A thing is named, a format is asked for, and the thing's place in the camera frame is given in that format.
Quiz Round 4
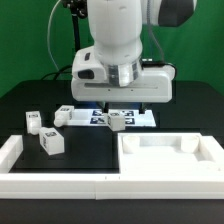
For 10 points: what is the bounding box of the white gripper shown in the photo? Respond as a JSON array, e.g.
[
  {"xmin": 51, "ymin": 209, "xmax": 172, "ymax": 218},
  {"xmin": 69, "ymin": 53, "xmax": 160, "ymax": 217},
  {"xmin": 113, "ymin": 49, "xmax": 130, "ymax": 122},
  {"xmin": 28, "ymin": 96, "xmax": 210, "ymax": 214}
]
[{"xmin": 71, "ymin": 60, "xmax": 174, "ymax": 115}]

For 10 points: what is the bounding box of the white square tabletop part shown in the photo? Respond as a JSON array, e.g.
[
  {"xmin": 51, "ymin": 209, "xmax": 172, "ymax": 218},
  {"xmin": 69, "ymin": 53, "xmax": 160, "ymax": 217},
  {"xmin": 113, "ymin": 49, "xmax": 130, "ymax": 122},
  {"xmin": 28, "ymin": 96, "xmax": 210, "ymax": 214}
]
[{"xmin": 118, "ymin": 133, "xmax": 211, "ymax": 175}]

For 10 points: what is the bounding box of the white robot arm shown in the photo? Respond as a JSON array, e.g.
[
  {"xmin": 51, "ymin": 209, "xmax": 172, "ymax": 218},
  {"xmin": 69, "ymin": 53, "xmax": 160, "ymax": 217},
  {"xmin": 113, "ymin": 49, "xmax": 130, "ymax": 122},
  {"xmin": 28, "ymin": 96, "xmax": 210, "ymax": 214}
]
[{"xmin": 71, "ymin": 0, "xmax": 197, "ymax": 103}]

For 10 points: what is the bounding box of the white marker sheet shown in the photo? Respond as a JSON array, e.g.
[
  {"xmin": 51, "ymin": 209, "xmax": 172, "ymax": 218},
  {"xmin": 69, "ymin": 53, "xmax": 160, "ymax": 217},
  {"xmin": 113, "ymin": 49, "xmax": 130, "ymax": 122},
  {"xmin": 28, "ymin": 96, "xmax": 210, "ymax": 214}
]
[{"xmin": 67, "ymin": 109, "xmax": 156, "ymax": 127}]

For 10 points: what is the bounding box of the white U-shaped fence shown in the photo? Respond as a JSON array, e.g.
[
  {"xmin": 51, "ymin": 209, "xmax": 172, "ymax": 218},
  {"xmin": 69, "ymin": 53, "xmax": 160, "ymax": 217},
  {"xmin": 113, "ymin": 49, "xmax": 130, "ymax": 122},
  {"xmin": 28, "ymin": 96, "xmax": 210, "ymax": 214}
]
[{"xmin": 0, "ymin": 135, "xmax": 224, "ymax": 200}]

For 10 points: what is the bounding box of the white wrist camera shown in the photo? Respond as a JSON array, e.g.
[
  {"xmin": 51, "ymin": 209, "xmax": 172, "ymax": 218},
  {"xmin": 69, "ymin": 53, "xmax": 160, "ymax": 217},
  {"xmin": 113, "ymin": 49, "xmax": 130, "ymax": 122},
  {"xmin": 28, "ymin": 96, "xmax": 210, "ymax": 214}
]
[{"xmin": 72, "ymin": 47, "xmax": 107, "ymax": 83}]

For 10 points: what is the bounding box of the black camera stand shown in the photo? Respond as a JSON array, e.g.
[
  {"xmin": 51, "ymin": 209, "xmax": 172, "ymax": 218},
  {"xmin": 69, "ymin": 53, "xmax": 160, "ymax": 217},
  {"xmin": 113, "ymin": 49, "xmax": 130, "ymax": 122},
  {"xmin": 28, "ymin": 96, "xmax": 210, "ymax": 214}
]
[{"xmin": 62, "ymin": 0, "xmax": 88, "ymax": 51}]

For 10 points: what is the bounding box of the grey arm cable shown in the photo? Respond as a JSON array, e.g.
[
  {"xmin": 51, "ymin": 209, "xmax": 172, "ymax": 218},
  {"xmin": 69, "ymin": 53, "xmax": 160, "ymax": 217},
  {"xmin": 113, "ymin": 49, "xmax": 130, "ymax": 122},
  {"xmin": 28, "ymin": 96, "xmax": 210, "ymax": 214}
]
[{"xmin": 46, "ymin": 0, "xmax": 64, "ymax": 73}]

